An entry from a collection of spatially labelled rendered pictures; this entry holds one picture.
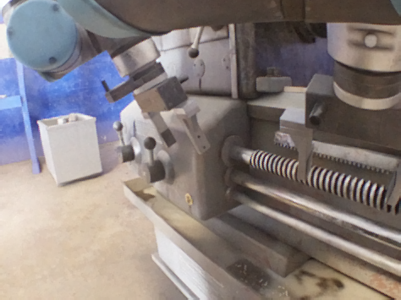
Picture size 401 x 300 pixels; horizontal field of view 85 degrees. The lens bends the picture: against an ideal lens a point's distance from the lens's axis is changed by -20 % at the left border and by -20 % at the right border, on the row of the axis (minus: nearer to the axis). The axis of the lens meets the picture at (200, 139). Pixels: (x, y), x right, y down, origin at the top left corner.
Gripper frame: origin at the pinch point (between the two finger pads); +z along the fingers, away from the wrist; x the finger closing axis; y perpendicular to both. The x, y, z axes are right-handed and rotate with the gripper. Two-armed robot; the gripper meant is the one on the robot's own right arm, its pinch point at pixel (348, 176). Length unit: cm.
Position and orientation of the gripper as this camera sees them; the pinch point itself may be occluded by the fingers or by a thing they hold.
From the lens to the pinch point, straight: 38.7
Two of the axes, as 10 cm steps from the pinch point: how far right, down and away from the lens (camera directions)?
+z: 2.0, 7.7, 6.0
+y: -5.6, 5.9, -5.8
